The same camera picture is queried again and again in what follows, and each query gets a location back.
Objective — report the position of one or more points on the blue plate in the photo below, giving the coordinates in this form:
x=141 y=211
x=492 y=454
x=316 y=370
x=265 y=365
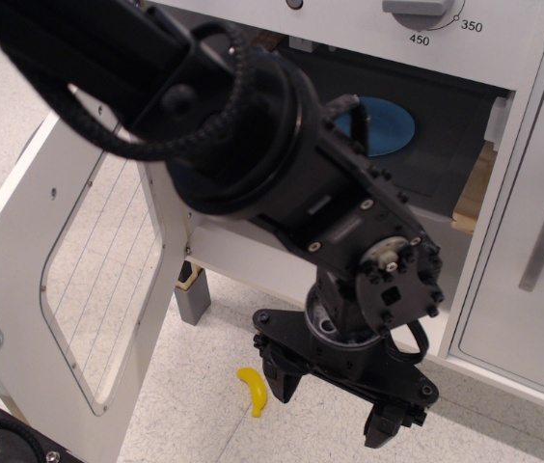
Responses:
x=390 y=127

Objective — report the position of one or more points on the white cupboard door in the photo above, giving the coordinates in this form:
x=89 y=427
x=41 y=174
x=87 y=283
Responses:
x=501 y=327

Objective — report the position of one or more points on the white toy kitchen cabinet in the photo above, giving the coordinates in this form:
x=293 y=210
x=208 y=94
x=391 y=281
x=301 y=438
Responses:
x=468 y=87

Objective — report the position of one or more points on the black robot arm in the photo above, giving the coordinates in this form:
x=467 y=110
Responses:
x=244 y=135

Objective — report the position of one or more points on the grey temperature knob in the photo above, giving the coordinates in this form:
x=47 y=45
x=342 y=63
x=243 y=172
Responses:
x=423 y=15

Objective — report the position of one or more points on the yellow toy banana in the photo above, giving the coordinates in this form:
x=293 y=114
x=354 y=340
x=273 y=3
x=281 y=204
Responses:
x=257 y=389

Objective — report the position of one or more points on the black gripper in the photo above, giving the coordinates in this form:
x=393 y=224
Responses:
x=400 y=393

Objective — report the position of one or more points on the white toy oven door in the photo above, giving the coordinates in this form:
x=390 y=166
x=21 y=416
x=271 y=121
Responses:
x=90 y=249

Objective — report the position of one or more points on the round oven button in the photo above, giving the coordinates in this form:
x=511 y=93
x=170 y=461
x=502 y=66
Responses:
x=295 y=4

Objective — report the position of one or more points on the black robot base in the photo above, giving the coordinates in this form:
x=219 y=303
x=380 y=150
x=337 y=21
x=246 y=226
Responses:
x=21 y=443

